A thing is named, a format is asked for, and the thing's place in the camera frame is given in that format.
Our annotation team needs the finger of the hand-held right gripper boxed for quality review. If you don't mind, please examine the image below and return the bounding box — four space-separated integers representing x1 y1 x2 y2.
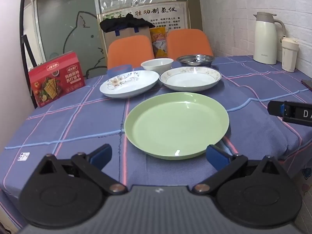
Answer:
267 100 287 117

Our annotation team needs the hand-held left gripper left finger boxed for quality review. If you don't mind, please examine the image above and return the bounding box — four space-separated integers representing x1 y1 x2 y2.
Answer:
36 144 128 196

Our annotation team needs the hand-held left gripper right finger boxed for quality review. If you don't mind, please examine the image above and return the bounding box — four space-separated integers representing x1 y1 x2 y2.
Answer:
191 144 281 196

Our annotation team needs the green plate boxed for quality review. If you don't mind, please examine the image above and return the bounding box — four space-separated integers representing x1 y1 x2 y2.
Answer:
124 92 230 160

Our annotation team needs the white floral plate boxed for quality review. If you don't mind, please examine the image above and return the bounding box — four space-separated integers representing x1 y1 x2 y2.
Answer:
99 70 159 98

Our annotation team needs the white plate with patterned rim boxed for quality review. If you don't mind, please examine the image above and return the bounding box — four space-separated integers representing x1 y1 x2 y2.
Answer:
159 66 222 92

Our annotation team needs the steel bowl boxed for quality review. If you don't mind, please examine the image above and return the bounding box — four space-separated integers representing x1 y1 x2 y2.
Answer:
176 55 215 67

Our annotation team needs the white bowl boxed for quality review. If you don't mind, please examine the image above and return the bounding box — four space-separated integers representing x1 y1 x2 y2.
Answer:
141 58 174 75

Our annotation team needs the blue plaid tablecloth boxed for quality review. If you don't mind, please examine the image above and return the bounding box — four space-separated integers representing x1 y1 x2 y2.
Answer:
0 55 312 227

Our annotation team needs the cream tumbler cup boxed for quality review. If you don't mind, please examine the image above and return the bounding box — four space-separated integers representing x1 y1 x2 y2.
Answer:
281 36 299 73

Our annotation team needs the white thermos jug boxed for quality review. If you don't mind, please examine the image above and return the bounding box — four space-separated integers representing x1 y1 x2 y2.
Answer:
253 12 285 65

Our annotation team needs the blue plastic container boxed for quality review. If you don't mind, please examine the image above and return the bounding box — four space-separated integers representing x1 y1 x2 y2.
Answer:
106 64 133 76

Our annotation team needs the red cracker box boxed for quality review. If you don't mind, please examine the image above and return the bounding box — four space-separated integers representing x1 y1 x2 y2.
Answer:
28 51 86 108

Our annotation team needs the orange chair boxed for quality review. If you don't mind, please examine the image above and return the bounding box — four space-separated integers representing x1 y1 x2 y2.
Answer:
166 29 214 60
107 35 155 70

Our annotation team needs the brown paper bag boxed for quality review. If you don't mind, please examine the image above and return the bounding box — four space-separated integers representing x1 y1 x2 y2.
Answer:
104 26 151 51

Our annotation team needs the yellow snack bag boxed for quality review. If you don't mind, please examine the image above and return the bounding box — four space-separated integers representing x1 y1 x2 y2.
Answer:
149 27 168 58

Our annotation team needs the glass panel with cat drawing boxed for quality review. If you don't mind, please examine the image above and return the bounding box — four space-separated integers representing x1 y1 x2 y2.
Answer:
34 0 108 77

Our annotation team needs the black cloth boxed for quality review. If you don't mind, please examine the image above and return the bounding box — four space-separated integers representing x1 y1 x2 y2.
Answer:
99 14 156 33

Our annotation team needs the black metal frame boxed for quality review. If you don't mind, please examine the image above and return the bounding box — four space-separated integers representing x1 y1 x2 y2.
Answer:
21 0 47 108

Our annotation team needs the wall poster with black writing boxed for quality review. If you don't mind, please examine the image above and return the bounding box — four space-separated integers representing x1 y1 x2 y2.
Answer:
96 1 189 31

